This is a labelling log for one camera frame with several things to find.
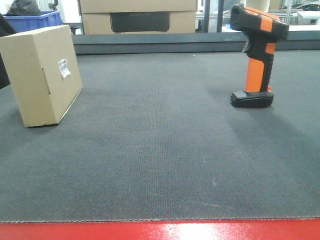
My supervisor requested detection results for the small brown cardboard package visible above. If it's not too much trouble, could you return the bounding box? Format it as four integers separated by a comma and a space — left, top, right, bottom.
0, 25, 83, 128

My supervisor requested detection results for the orange black barcode scanner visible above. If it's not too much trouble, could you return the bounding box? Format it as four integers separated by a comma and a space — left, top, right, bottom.
230, 4, 289, 109

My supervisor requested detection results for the large brown cardboard box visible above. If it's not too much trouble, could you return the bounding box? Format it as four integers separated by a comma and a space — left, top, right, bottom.
79, 0, 197, 35

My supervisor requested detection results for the blue plastic crate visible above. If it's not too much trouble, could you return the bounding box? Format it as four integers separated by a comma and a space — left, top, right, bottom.
4, 10, 63, 33

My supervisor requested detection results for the black bag in crate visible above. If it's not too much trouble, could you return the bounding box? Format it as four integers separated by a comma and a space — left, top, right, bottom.
5, 0, 42, 16

